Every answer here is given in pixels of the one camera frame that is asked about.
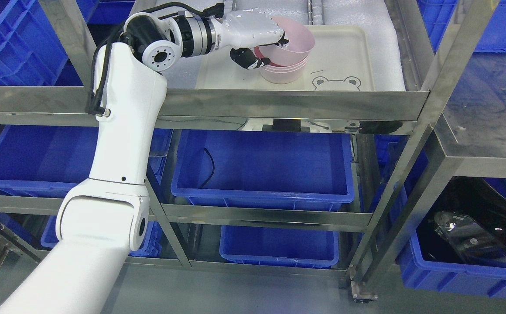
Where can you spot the blue bin bottom middle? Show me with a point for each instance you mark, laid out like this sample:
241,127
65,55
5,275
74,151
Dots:
265,246

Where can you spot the cream frog tray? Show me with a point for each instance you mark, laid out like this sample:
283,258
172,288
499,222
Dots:
339,61

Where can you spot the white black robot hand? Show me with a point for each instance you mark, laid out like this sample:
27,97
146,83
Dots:
242,30

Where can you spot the blue bin under tray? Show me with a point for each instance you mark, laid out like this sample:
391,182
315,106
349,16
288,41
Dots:
303,171

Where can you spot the steel shelf rack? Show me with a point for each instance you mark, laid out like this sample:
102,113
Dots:
434,153

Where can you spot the blue bin left shelf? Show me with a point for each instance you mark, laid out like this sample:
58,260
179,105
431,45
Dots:
45,161

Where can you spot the blue bin with black items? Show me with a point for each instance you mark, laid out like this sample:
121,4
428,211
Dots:
460,245

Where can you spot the stacked pink bowls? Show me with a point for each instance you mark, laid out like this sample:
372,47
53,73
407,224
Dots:
283,74

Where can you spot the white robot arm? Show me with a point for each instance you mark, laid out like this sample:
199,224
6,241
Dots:
104,218

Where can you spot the pink ikea bowl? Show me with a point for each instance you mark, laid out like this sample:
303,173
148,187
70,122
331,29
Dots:
301,42

